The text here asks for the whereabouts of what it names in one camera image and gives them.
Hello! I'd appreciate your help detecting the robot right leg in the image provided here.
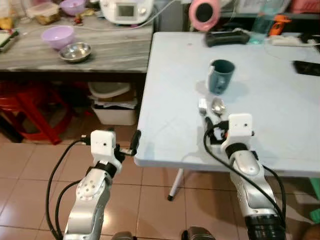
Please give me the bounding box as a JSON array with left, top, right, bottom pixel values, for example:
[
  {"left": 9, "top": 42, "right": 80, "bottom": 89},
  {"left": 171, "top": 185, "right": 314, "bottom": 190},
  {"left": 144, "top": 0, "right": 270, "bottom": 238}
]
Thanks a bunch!
[{"left": 181, "top": 226, "right": 216, "bottom": 240}]

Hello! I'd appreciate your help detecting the stainless steel bowl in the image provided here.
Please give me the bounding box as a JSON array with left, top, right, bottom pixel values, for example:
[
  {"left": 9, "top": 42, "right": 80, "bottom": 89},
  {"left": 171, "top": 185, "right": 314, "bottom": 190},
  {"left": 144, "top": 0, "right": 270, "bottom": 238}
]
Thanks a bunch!
[{"left": 59, "top": 42, "right": 93, "bottom": 64}]

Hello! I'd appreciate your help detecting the steel spoon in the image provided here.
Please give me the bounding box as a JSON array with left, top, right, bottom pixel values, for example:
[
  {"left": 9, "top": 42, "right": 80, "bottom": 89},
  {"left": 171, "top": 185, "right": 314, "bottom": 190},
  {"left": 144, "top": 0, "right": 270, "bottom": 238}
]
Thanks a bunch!
[{"left": 210, "top": 98, "right": 227, "bottom": 119}]

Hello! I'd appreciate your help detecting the white plastic bin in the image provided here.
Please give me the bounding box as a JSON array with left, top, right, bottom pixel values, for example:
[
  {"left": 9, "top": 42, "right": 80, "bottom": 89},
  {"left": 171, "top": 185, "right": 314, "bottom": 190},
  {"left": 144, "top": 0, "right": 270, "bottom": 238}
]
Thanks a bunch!
[{"left": 88, "top": 81, "right": 139, "bottom": 126}]

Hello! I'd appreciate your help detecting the large purple plastic bowl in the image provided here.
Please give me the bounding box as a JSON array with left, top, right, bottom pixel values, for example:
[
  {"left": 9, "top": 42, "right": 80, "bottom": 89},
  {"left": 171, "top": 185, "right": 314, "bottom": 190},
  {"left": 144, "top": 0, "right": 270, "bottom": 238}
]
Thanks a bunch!
[{"left": 41, "top": 26, "right": 76, "bottom": 50}]

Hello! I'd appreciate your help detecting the red plastic stool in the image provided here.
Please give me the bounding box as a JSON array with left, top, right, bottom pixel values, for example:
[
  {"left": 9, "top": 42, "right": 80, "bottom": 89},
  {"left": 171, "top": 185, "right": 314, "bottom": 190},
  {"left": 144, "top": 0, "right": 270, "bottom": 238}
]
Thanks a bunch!
[{"left": 0, "top": 82, "right": 72, "bottom": 146}]

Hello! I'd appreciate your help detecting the orange and black tool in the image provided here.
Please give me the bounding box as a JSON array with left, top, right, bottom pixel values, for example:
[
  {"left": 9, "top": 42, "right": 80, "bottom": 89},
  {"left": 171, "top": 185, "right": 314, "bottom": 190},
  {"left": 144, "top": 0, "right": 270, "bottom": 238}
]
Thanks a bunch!
[{"left": 269, "top": 15, "right": 292, "bottom": 37}]

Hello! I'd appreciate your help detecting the small purple plastic bowl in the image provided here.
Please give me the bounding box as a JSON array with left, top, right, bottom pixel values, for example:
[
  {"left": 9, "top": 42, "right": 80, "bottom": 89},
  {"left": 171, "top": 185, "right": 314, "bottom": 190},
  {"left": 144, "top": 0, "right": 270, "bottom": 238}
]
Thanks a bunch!
[{"left": 60, "top": 0, "right": 87, "bottom": 16}]

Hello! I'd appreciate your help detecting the steel fork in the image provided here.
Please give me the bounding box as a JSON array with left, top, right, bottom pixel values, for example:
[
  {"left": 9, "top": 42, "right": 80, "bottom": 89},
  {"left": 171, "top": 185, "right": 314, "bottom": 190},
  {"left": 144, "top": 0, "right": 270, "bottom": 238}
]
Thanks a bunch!
[{"left": 198, "top": 98, "right": 209, "bottom": 118}]

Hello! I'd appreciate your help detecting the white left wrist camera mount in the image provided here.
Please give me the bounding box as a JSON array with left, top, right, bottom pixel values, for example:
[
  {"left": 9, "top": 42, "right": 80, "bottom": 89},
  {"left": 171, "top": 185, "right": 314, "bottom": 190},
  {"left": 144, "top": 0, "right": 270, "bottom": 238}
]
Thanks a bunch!
[{"left": 90, "top": 130, "right": 124, "bottom": 169}]

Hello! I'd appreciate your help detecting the black oblong case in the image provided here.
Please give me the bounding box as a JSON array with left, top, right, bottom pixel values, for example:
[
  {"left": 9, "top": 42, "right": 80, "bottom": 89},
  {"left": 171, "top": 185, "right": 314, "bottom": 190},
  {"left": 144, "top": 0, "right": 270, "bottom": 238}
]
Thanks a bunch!
[{"left": 205, "top": 29, "right": 251, "bottom": 48}]

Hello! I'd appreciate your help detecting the green plastic stool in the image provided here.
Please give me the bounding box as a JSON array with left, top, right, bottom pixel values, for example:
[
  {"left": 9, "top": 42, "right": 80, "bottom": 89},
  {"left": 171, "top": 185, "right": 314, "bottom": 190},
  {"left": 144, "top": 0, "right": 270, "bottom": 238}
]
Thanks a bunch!
[{"left": 308, "top": 177, "right": 320, "bottom": 224}]

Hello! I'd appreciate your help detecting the red plastic crate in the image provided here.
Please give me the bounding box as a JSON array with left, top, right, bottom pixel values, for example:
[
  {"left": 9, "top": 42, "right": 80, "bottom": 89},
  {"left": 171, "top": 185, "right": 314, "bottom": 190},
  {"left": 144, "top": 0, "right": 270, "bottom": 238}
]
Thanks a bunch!
[{"left": 290, "top": 0, "right": 320, "bottom": 15}]

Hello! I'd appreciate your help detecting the clear lidded food container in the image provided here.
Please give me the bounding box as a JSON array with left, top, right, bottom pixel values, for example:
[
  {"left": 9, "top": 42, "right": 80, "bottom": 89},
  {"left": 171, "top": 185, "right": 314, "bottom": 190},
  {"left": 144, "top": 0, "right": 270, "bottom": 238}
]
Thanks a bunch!
[{"left": 26, "top": 2, "right": 61, "bottom": 26}]

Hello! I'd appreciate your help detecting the green book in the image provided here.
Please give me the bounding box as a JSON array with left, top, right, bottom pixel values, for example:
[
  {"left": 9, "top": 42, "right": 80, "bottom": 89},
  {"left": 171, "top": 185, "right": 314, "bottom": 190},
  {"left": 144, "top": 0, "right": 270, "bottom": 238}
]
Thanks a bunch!
[{"left": 0, "top": 30, "right": 20, "bottom": 52}]

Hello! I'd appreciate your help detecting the white power strip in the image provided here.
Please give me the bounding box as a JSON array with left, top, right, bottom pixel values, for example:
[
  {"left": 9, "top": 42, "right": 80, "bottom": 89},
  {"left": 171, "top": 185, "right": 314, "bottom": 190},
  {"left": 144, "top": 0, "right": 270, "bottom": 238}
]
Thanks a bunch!
[{"left": 270, "top": 35, "right": 320, "bottom": 49}]

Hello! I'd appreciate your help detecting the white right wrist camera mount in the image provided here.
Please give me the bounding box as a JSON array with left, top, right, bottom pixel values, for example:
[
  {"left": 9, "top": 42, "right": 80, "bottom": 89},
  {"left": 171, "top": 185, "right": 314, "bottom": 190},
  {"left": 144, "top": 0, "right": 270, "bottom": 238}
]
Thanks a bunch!
[{"left": 221, "top": 113, "right": 255, "bottom": 153}]

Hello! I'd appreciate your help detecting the clear teal tumbler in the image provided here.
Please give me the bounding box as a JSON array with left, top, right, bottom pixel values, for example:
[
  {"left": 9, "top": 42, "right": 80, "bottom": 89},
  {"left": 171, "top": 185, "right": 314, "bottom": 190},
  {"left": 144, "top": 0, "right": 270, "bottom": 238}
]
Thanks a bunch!
[{"left": 251, "top": 11, "right": 279, "bottom": 45}]

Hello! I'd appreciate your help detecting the flat black device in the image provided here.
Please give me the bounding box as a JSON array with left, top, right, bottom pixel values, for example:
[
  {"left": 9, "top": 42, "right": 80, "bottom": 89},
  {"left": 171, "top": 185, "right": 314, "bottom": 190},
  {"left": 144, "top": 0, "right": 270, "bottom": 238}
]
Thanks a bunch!
[{"left": 292, "top": 60, "right": 320, "bottom": 77}]

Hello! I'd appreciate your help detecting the teal ceramic mug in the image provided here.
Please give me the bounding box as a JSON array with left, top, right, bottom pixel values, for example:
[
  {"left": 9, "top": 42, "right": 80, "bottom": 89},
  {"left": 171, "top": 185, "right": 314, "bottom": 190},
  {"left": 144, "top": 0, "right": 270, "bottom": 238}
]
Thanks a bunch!
[{"left": 207, "top": 59, "right": 236, "bottom": 96}]

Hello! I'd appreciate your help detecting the white table leg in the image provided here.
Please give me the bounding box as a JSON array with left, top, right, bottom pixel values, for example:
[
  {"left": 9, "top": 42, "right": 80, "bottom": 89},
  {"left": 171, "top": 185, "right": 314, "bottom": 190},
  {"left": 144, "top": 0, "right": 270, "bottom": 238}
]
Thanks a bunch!
[{"left": 167, "top": 168, "right": 185, "bottom": 202}]

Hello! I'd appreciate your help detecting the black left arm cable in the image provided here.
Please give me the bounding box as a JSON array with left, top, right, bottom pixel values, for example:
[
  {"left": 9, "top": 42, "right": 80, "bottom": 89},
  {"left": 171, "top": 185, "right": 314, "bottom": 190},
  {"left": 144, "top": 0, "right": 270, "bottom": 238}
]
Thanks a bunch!
[{"left": 46, "top": 138, "right": 92, "bottom": 240}]

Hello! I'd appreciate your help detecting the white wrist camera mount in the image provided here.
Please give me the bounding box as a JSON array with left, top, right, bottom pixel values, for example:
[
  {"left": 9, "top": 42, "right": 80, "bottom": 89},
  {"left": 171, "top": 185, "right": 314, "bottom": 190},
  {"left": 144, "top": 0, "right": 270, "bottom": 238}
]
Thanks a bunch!
[
  {"left": 90, "top": 130, "right": 124, "bottom": 169},
  {"left": 221, "top": 113, "right": 255, "bottom": 153}
]

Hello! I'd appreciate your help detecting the white kitchen appliance with display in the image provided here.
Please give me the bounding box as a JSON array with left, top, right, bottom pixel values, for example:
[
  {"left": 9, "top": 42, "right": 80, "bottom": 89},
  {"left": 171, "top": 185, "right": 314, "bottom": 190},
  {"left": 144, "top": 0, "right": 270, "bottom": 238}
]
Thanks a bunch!
[{"left": 99, "top": 0, "right": 155, "bottom": 26}]

